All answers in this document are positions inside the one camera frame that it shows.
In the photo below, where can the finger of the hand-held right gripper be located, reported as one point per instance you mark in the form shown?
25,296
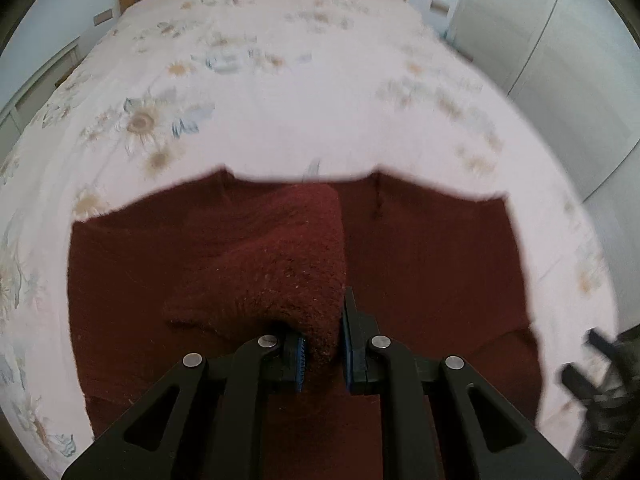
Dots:
575,379

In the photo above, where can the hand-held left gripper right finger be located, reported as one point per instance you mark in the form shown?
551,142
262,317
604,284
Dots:
348,360

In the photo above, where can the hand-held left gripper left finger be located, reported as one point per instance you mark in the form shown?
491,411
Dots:
300,360

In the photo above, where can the dark red towel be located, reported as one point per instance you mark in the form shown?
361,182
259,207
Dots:
210,260

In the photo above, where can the floral bed sheet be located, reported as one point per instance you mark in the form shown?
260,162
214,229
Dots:
310,85

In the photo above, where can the white wardrobe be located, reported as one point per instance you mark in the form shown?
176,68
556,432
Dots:
550,50

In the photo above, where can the white low cabinet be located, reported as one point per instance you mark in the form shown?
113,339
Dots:
35,80

